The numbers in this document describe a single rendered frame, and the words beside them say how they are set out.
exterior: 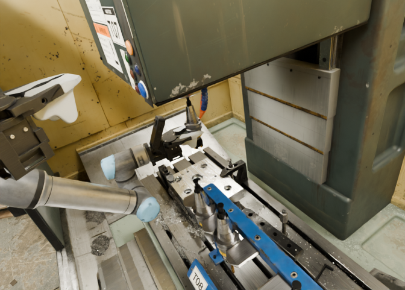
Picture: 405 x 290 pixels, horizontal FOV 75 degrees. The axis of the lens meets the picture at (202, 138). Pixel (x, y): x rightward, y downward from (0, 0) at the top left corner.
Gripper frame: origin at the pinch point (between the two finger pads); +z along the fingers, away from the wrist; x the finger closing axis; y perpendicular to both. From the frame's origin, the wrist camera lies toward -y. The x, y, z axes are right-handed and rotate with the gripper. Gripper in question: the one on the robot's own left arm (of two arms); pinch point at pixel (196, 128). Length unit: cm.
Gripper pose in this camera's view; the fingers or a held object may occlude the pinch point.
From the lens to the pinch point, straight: 97.9
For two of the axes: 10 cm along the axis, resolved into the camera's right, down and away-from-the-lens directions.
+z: 8.9, -3.6, 2.7
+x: 4.1, 4.2, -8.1
